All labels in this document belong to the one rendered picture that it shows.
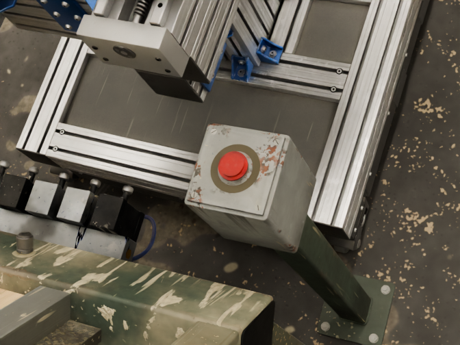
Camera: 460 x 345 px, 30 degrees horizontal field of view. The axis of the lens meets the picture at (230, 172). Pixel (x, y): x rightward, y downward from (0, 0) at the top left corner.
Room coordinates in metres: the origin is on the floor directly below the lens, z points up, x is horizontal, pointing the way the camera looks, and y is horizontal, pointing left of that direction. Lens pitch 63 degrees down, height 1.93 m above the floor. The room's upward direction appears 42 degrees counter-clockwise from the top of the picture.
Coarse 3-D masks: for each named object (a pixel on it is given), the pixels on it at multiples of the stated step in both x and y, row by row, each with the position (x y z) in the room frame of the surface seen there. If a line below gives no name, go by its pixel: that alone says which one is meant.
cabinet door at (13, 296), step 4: (0, 288) 0.63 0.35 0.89; (0, 292) 0.62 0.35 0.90; (4, 292) 0.62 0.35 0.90; (8, 292) 0.62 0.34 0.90; (12, 292) 0.61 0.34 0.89; (0, 296) 0.61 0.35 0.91; (4, 296) 0.61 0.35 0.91; (8, 296) 0.61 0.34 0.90; (12, 296) 0.60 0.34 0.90; (16, 296) 0.60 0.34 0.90; (20, 296) 0.60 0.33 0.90; (0, 300) 0.60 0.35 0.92; (4, 300) 0.60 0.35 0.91; (8, 300) 0.60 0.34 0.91; (12, 300) 0.60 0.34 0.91; (0, 304) 0.59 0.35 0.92; (4, 304) 0.59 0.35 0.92; (8, 304) 0.59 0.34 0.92; (0, 308) 0.58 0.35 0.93
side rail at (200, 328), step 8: (192, 328) 0.38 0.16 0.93; (200, 328) 0.38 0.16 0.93; (208, 328) 0.37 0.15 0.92; (216, 328) 0.37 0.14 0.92; (224, 328) 0.36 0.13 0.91; (184, 336) 0.37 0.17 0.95; (192, 336) 0.37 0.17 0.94; (200, 336) 0.36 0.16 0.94; (208, 336) 0.36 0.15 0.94; (216, 336) 0.35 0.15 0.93; (224, 336) 0.35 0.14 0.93; (232, 336) 0.34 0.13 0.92; (176, 344) 0.37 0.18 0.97; (184, 344) 0.36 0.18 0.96; (192, 344) 0.35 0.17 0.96; (200, 344) 0.35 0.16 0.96; (208, 344) 0.34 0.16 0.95; (216, 344) 0.34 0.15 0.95; (224, 344) 0.33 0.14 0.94; (232, 344) 0.33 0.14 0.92
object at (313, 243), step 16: (304, 240) 0.48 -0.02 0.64; (320, 240) 0.49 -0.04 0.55; (288, 256) 0.50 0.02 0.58; (304, 256) 0.47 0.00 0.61; (320, 256) 0.48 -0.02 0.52; (336, 256) 0.50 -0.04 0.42; (304, 272) 0.50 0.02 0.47; (320, 272) 0.47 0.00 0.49; (336, 272) 0.48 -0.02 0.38; (320, 288) 0.49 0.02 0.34; (336, 288) 0.47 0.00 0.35; (352, 288) 0.49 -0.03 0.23; (336, 304) 0.49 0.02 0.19; (352, 304) 0.47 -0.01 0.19; (368, 304) 0.49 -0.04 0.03; (352, 320) 0.49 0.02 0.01
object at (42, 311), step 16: (48, 288) 0.57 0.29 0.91; (16, 304) 0.56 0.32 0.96; (32, 304) 0.55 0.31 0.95; (48, 304) 0.54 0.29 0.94; (64, 304) 0.54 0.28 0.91; (0, 320) 0.53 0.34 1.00; (16, 320) 0.52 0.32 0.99; (32, 320) 0.52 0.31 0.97; (48, 320) 0.52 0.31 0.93; (64, 320) 0.53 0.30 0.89; (0, 336) 0.50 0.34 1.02; (16, 336) 0.50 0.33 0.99; (32, 336) 0.51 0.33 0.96
